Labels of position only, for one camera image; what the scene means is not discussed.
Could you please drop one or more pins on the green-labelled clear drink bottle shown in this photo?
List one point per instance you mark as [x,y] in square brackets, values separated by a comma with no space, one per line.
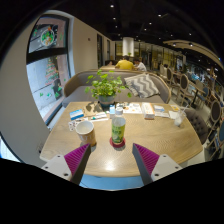
[118,130]

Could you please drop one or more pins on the group of ceiling lights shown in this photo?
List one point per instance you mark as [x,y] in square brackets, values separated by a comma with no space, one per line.
[112,6]

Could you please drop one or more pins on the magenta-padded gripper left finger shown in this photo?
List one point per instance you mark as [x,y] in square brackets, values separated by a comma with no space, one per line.
[75,160]

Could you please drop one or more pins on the long white box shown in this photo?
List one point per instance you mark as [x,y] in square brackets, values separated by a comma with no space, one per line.
[148,110]

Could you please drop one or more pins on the dark grey tufted chair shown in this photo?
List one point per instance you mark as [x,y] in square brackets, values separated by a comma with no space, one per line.
[197,125]

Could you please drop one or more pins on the white round pillar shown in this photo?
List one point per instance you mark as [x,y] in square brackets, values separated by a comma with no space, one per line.
[128,46]

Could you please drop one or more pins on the small blue and white packet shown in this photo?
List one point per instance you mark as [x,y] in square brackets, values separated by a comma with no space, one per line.
[159,108]

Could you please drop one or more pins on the red and white blister pack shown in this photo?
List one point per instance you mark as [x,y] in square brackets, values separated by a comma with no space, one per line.
[73,125]

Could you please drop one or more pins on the small yellow card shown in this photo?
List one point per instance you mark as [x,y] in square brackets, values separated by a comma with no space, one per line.
[174,107]

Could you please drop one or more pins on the brown paper cup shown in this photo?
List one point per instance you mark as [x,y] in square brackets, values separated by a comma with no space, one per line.
[86,133]

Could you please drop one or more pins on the person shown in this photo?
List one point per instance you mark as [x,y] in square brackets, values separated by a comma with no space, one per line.
[125,64]
[140,66]

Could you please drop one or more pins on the green potted plant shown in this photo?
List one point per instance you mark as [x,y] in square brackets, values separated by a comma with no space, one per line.
[105,86]

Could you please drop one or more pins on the group of wooden chairs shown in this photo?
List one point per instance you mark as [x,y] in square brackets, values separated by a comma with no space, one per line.
[185,83]

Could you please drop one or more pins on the blue and white flat box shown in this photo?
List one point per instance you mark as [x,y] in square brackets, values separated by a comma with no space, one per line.
[76,114]

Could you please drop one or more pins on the printed white leaflet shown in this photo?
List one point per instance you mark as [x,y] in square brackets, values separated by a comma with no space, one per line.
[131,108]

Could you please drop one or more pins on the grey chevron cushion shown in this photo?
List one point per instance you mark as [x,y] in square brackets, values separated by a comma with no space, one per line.
[142,85]

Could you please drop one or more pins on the dark-framed decorated window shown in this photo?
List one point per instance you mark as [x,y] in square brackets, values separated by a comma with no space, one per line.
[46,83]

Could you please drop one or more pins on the small blue and white box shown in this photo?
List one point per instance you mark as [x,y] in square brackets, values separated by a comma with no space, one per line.
[112,109]

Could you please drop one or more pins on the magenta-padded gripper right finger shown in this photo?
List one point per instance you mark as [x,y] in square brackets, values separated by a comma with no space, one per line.
[148,160]

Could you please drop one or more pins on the grey sofa with wooden frame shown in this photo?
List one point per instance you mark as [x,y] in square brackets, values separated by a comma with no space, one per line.
[75,96]

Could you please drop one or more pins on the clear plastic cup with straw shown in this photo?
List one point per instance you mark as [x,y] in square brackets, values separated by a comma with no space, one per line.
[179,119]

